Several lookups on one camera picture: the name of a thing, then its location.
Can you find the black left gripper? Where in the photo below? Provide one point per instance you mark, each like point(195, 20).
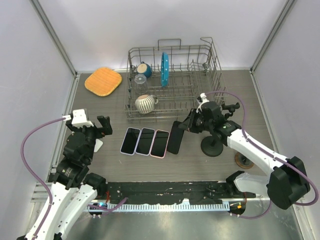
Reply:
point(105, 122)

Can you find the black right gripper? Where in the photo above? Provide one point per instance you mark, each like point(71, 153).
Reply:
point(189, 121)

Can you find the black phone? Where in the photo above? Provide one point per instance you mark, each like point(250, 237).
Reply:
point(175, 138)

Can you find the black round-base phone stand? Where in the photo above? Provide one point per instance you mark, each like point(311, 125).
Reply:
point(230, 110)

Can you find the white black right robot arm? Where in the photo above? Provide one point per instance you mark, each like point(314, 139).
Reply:
point(285, 180)

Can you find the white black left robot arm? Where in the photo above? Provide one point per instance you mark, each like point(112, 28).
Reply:
point(73, 187)

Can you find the white stand of pink phone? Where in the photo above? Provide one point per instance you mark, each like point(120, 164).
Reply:
point(98, 145)

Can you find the wooden rimmed round stand base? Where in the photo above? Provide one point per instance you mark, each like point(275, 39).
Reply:
point(242, 161)

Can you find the white grey striped mug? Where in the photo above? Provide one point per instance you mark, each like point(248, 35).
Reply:
point(146, 103)

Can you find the clear drinking glass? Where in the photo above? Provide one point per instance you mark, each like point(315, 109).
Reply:
point(141, 84)

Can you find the dark blue ceramic cup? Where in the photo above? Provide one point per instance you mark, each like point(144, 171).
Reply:
point(144, 69)

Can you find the blue dotted plate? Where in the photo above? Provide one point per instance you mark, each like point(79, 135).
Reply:
point(164, 70)

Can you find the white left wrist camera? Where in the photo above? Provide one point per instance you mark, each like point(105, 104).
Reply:
point(78, 118)

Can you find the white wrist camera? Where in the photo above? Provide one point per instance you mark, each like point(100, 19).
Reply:
point(78, 118)
point(201, 100)

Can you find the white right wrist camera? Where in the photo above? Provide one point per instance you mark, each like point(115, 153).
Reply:
point(201, 100)

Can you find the grey wire dish rack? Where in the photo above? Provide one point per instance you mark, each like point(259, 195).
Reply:
point(193, 69)

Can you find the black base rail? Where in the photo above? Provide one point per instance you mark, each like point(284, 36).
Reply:
point(173, 192)

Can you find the white slotted cable duct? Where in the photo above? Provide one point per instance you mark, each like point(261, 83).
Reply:
point(183, 207)

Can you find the aluminium frame post left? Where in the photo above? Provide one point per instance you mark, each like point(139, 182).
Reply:
point(53, 35)

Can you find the aluminium frame post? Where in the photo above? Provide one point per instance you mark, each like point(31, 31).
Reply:
point(53, 35)
point(284, 13)

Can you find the aluminium frame post right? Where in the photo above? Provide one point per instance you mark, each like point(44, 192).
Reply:
point(284, 13)

